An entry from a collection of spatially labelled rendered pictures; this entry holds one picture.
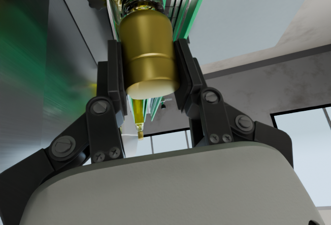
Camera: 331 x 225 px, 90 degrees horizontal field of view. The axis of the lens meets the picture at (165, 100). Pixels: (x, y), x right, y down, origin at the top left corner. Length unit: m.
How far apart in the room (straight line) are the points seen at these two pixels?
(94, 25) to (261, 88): 3.03
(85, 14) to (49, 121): 0.30
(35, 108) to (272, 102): 3.23
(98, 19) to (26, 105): 0.36
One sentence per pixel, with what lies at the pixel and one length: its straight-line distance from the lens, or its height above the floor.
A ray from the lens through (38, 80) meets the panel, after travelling 0.24.
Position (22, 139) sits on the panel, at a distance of 0.21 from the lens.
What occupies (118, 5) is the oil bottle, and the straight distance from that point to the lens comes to 0.20.
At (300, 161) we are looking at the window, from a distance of 3.33.
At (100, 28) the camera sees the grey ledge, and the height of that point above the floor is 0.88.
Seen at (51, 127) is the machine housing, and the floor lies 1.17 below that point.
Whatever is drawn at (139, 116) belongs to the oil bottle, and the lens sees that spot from 1.07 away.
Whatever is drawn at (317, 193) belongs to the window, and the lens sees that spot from 3.45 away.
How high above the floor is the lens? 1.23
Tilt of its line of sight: 15 degrees down
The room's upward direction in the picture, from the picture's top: 172 degrees clockwise
